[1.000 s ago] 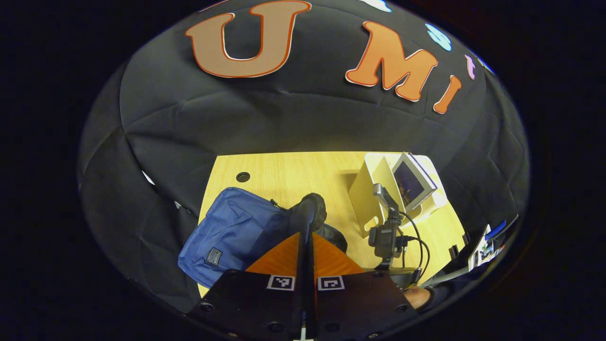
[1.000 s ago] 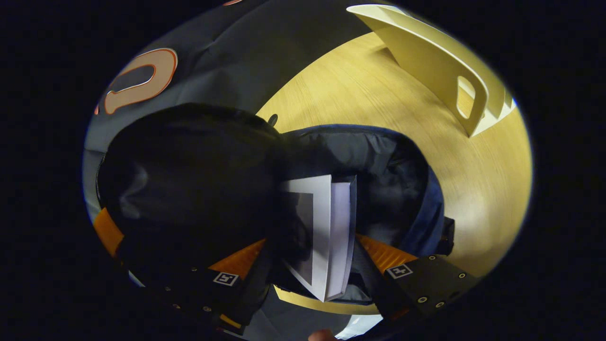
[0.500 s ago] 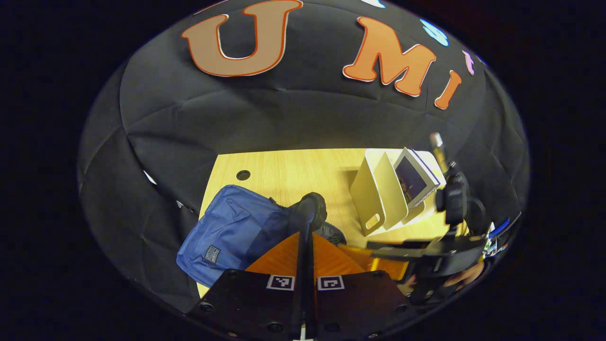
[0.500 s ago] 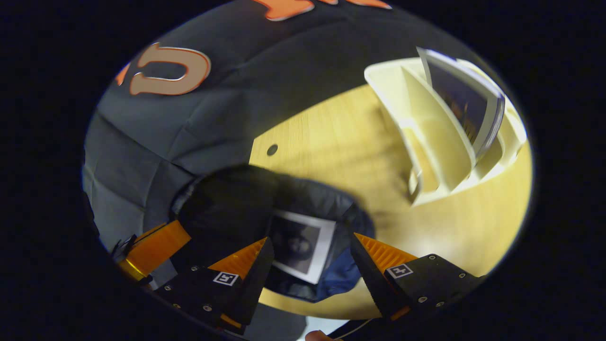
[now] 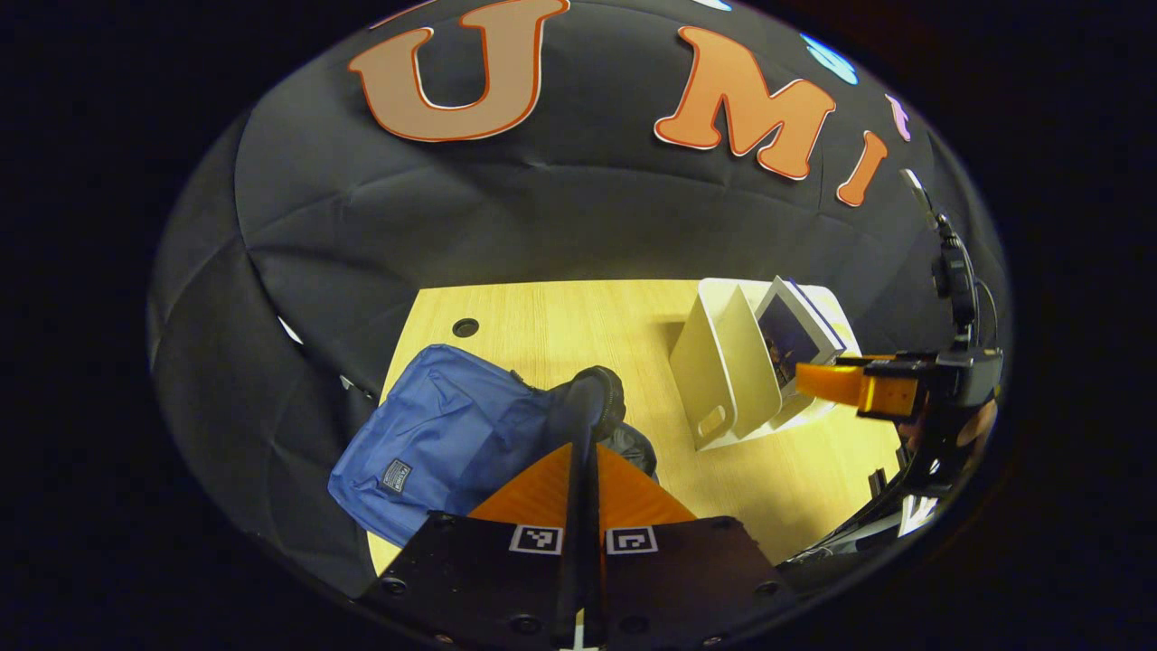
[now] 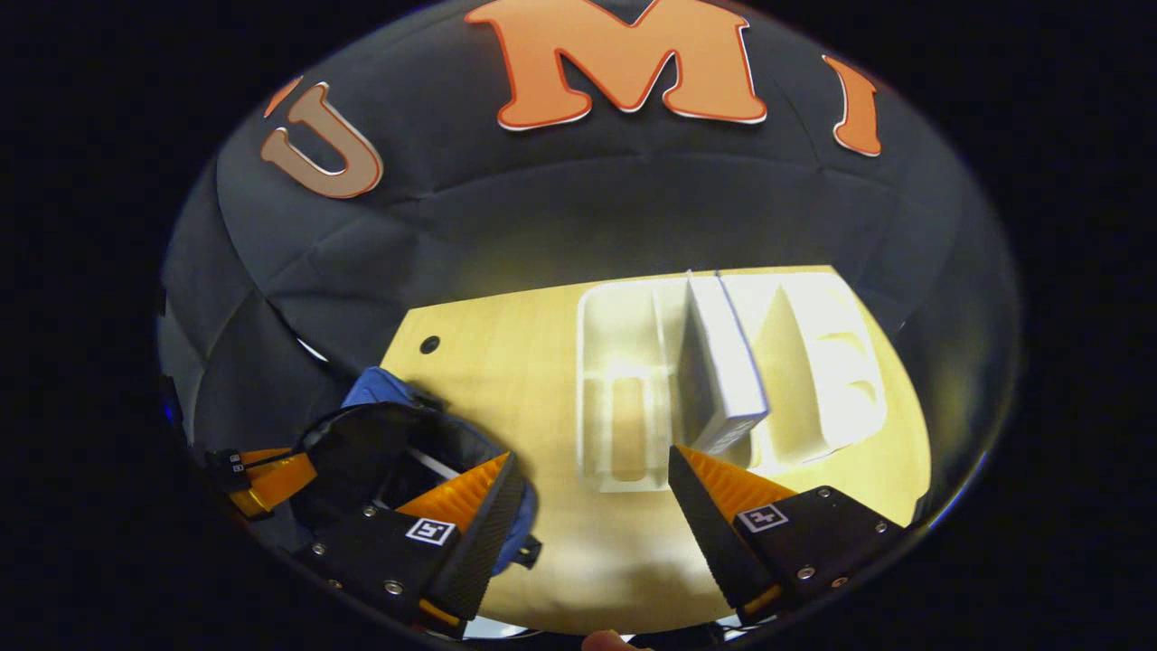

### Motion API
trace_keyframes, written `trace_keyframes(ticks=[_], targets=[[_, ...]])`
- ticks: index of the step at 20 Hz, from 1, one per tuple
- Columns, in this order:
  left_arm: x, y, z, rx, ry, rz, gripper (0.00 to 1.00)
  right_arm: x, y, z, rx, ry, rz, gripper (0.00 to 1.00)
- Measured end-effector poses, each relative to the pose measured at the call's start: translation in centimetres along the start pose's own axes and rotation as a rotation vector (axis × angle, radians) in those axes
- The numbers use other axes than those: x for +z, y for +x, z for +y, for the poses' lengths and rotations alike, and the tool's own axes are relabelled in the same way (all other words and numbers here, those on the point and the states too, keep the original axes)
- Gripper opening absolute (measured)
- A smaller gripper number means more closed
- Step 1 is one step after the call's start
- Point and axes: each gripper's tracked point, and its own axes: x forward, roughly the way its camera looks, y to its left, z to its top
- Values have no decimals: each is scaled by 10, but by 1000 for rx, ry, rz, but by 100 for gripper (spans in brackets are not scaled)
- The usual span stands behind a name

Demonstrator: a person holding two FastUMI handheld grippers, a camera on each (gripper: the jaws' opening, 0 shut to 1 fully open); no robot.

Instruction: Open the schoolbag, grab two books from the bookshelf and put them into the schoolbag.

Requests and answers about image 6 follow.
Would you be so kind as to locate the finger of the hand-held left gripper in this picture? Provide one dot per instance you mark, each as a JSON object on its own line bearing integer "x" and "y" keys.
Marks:
{"x": 276, "y": 477}

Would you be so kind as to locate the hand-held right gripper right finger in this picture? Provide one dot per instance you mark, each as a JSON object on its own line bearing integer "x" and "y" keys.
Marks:
{"x": 714, "y": 542}

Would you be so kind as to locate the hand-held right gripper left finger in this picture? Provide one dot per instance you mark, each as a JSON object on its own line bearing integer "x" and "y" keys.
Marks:
{"x": 484, "y": 542}

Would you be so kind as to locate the blue schoolbag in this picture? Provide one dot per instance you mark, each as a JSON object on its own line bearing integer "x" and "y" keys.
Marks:
{"x": 362, "y": 443}

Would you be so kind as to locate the blue cover book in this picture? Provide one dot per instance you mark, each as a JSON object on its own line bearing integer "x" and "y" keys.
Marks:
{"x": 723, "y": 362}

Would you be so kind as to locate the white bookshelf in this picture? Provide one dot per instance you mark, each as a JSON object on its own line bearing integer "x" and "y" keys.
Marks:
{"x": 624, "y": 362}

